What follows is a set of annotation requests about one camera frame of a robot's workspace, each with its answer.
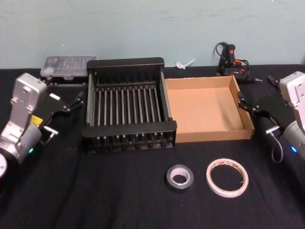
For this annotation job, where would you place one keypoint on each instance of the black rack with steel bars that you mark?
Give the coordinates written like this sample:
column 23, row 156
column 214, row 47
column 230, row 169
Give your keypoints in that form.
column 128, row 130

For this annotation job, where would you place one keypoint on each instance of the clear plastic case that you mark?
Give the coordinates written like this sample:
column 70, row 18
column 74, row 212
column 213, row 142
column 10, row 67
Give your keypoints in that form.
column 69, row 64

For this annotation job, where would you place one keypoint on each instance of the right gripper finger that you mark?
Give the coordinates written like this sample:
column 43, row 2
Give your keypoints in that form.
column 246, row 103
column 273, row 82

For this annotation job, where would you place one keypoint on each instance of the silver tape roll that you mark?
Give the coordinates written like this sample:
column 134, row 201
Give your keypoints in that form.
column 171, row 184

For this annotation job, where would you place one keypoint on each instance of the black table cloth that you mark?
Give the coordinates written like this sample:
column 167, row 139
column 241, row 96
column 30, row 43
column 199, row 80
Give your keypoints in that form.
column 119, row 190

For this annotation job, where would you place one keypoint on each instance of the shallow brown cardboard tray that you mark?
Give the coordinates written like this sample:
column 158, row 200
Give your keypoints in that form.
column 205, row 107

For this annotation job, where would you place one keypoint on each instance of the plain pale wall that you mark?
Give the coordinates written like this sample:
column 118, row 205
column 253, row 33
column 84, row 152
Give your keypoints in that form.
column 143, row 28

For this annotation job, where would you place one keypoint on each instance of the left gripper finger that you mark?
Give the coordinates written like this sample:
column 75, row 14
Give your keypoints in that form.
column 48, row 80
column 75, row 102

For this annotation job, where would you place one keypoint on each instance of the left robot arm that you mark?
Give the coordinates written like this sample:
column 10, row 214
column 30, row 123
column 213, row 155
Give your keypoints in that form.
column 21, row 107

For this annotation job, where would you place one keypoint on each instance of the white tape roll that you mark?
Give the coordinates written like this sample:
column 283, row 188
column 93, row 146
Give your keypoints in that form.
column 210, row 183

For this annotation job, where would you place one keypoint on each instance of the small white three-armed plastic piece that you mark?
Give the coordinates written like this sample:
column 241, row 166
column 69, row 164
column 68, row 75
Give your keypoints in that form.
column 182, row 65

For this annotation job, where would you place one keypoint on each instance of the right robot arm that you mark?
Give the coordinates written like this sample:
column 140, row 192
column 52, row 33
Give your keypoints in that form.
column 295, row 95

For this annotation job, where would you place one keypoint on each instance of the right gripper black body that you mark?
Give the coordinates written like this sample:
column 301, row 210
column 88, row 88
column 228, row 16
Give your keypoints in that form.
column 274, row 107

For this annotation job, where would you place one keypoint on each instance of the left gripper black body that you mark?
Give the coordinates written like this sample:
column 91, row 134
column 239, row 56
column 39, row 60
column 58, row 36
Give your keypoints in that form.
column 53, row 106

